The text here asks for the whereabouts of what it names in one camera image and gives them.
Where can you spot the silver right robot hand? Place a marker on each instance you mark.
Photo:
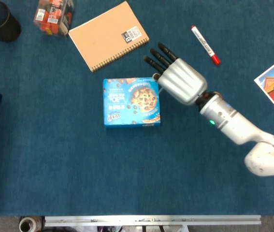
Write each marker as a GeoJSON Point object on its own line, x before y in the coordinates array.
{"type": "Point", "coordinates": [185, 82]}

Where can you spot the red whiteboard marker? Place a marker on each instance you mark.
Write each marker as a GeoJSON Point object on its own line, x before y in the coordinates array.
{"type": "Point", "coordinates": [205, 45]}

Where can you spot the small grey hook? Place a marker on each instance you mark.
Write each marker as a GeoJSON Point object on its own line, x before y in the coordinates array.
{"type": "Point", "coordinates": [160, 91]}

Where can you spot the aluminium table edge rail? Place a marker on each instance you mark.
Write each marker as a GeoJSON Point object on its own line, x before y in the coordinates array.
{"type": "Point", "coordinates": [151, 220]}

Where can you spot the clear box of red clips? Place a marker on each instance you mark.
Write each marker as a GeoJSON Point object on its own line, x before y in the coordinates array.
{"type": "Point", "coordinates": [52, 18]}

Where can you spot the blue cookie box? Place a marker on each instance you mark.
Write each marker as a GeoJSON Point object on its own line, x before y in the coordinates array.
{"type": "Point", "coordinates": [127, 108]}

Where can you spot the black mesh pen holder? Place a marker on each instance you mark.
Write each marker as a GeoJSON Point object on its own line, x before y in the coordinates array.
{"type": "Point", "coordinates": [2, 26]}

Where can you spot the blue felt table cover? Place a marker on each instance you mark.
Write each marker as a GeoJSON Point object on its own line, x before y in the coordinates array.
{"type": "Point", "coordinates": [136, 164]}

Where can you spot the grey tape roll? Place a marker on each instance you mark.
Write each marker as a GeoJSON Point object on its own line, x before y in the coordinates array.
{"type": "Point", "coordinates": [28, 224]}

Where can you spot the kraft spiral notebook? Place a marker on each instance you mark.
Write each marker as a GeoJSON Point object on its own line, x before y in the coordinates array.
{"type": "Point", "coordinates": [107, 36]}

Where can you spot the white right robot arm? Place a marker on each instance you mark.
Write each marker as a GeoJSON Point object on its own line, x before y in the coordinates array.
{"type": "Point", "coordinates": [238, 125]}

